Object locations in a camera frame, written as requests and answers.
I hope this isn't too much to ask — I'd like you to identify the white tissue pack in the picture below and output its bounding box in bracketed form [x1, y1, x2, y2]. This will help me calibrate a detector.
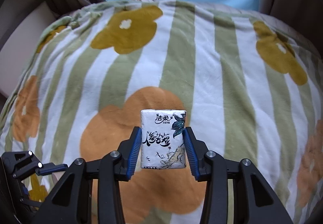
[141, 109, 186, 170]

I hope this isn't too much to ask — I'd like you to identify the striped floral blanket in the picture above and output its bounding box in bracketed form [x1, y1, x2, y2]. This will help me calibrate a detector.
[1, 0, 322, 223]

